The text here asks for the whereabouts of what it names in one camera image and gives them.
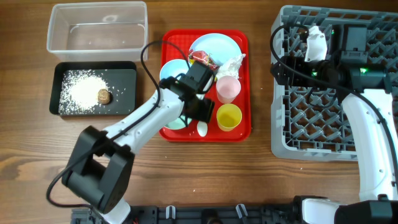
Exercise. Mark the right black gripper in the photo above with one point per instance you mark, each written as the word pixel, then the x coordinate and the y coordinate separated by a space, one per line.
pixel 295 79

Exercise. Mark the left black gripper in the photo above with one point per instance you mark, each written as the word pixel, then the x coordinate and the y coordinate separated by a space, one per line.
pixel 205 112

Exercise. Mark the light blue bowl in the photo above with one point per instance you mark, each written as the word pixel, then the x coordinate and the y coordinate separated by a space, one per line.
pixel 174 68

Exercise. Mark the red foil snack wrapper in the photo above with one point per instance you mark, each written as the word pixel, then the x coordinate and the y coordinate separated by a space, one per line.
pixel 202 57

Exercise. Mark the mint green bowl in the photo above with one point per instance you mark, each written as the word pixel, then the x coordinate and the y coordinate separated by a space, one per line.
pixel 179 123

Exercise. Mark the white tissue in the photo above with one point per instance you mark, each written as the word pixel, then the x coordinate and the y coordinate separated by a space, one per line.
pixel 231 67

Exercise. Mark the brown cookie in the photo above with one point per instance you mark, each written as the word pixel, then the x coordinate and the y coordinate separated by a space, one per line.
pixel 103 97

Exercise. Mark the white rice pile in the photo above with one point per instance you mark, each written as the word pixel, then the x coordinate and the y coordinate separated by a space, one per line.
pixel 79 92

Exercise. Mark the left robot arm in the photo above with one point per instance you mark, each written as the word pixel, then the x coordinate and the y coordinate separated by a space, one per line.
pixel 100 165

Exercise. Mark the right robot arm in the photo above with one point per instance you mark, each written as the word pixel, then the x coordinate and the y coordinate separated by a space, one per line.
pixel 365 92

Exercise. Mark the grey dishwasher rack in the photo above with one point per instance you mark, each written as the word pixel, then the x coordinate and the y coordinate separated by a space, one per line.
pixel 310 124

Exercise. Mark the pink plastic cup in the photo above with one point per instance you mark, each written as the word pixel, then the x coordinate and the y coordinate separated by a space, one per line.
pixel 227 88

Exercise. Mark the white plastic spoon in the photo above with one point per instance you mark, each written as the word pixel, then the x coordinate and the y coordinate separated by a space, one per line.
pixel 202 127

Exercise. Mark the yellow plastic cup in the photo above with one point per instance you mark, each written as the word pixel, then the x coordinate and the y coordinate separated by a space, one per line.
pixel 228 117

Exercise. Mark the light blue plate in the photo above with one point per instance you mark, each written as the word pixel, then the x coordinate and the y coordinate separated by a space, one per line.
pixel 219 47

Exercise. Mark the red serving tray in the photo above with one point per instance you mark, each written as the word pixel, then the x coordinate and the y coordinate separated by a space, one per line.
pixel 183 39

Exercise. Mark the black plastic tray bin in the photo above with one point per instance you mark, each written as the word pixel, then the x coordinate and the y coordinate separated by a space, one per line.
pixel 121 77

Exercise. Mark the clear plastic bin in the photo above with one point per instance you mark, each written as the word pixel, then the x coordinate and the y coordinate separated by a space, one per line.
pixel 98 31

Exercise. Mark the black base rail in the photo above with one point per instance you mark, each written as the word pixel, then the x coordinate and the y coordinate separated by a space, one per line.
pixel 266 214

